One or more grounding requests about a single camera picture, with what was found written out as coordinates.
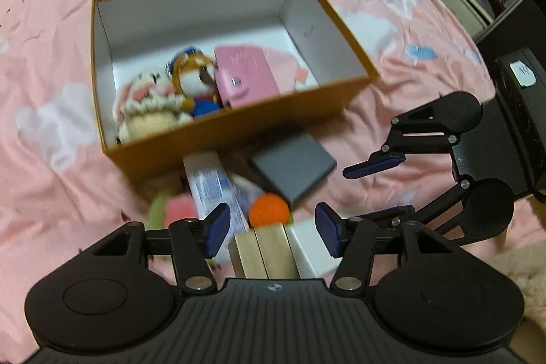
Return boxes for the wooden blocks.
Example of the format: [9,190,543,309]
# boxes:
[228,224,299,279]

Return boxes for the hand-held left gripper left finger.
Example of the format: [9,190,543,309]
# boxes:
[81,203,231,296]

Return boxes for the small white box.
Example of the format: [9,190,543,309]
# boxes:
[285,219,342,279]

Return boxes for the white lotion tube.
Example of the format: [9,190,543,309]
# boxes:
[183,151,252,239]

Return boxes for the white storage bin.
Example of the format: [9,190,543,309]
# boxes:
[434,0,495,37]

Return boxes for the orange cardboard box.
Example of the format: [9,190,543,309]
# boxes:
[91,0,380,182]

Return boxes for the cream crocheted doll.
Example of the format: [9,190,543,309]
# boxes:
[112,65,195,144]

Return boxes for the pink snap wallet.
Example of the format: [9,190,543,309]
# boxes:
[213,44,282,109]

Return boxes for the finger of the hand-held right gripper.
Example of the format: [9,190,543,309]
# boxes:
[364,177,473,233]
[343,97,461,180]

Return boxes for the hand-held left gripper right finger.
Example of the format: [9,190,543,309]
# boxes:
[315,203,463,299]

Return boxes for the dark grey box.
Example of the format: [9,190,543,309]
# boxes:
[249,132,337,207]

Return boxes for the beige fluffy cloth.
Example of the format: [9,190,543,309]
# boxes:
[486,240,546,364]

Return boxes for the orange knitted ball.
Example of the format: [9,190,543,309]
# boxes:
[248,194,291,227]

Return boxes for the brown plush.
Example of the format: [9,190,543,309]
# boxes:
[164,46,225,119]

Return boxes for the pink and green fluffy toy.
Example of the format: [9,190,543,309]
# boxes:
[147,191,201,262]

